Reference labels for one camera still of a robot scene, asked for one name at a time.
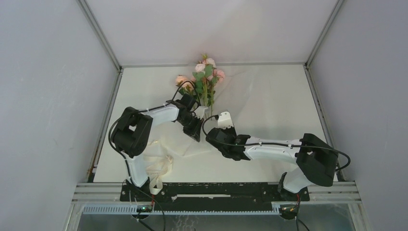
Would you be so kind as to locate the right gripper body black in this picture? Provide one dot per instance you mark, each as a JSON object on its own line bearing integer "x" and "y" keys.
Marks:
{"x": 230, "y": 131}

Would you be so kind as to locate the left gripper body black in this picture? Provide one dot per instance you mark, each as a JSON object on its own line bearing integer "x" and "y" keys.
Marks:
{"x": 190, "y": 124}

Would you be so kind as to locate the pink fake rose stem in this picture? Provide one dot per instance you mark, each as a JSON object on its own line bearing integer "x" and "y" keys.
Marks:
{"x": 217, "y": 77}
{"x": 185, "y": 85}
{"x": 210, "y": 65}
{"x": 199, "y": 76}

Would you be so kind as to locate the translucent white wrapping paper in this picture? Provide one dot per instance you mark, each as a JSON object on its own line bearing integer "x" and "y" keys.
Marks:
{"x": 158, "y": 84}

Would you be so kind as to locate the cream printed ribbon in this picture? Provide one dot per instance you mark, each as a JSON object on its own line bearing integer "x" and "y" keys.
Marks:
{"x": 158, "y": 162}

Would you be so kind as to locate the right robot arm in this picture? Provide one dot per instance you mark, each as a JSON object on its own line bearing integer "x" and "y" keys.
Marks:
{"x": 316, "y": 162}

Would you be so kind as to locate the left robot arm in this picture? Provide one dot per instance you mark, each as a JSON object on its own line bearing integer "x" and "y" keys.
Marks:
{"x": 129, "y": 134}

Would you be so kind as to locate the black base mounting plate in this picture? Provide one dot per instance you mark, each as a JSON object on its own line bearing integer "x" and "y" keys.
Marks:
{"x": 200, "y": 196}

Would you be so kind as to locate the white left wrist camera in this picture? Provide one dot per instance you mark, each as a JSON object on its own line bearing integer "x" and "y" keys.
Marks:
{"x": 200, "y": 111}

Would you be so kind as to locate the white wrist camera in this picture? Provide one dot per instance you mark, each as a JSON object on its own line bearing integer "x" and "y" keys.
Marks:
{"x": 224, "y": 120}
{"x": 200, "y": 111}

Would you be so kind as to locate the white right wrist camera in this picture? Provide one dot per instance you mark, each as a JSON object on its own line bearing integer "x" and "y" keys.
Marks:
{"x": 224, "y": 120}

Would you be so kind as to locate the white slotted cable duct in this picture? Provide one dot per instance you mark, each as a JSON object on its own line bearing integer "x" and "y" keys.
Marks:
{"x": 94, "y": 209}

